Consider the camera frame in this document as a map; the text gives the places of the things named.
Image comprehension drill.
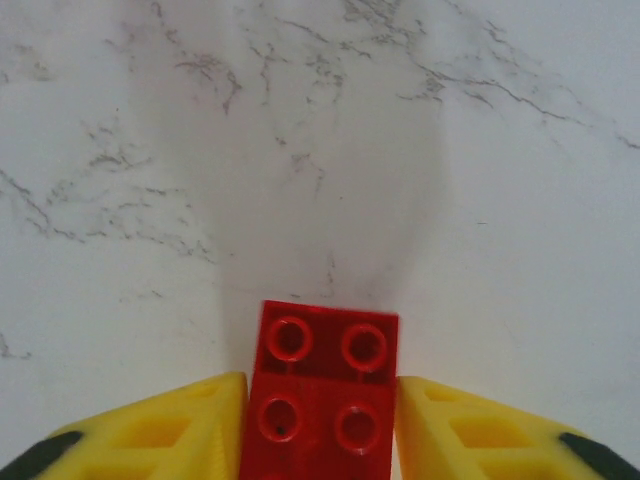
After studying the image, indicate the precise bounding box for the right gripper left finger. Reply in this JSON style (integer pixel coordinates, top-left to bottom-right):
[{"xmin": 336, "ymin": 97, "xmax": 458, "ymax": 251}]
[{"xmin": 0, "ymin": 370, "xmax": 250, "ymax": 480}]

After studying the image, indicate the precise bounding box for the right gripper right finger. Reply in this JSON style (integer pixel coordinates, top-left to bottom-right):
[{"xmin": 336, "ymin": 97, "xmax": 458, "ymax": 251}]
[{"xmin": 394, "ymin": 375, "xmax": 640, "ymax": 480}]

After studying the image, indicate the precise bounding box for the red lego brick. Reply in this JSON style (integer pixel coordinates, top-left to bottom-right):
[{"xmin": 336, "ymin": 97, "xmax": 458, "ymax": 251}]
[{"xmin": 238, "ymin": 298, "xmax": 401, "ymax": 480}]

